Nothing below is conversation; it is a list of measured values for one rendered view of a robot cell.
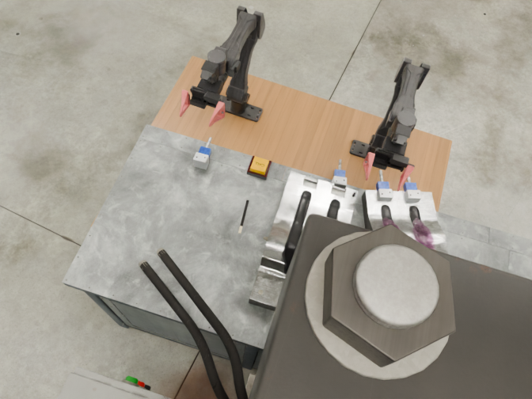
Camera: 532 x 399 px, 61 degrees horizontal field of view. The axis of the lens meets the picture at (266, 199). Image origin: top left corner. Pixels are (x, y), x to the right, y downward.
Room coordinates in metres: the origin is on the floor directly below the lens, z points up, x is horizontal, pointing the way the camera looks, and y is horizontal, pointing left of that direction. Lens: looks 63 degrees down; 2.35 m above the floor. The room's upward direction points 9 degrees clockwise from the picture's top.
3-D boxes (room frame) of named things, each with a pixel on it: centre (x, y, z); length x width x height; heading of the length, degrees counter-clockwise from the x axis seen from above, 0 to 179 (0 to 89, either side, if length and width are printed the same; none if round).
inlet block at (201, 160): (0.95, 0.27, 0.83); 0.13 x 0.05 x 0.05; 172
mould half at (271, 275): (0.62, -0.16, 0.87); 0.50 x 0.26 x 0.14; 171
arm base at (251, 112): (1.20, 0.18, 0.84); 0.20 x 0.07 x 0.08; 78
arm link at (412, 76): (1.07, -0.41, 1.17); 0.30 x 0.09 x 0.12; 168
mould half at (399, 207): (0.65, -0.53, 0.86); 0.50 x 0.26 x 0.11; 8
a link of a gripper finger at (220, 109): (0.86, 0.21, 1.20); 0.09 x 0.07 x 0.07; 168
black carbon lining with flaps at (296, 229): (0.63, -0.18, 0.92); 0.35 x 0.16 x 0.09; 171
